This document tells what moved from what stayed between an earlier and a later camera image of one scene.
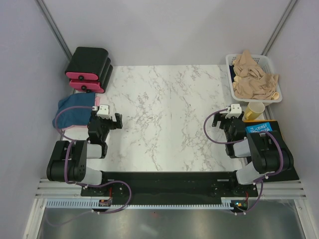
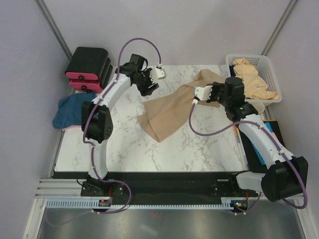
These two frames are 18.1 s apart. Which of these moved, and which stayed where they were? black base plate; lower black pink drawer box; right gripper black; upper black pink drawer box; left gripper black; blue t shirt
Moved: right gripper black; left gripper black
Stayed: blue t shirt; lower black pink drawer box; upper black pink drawer box; black base plate
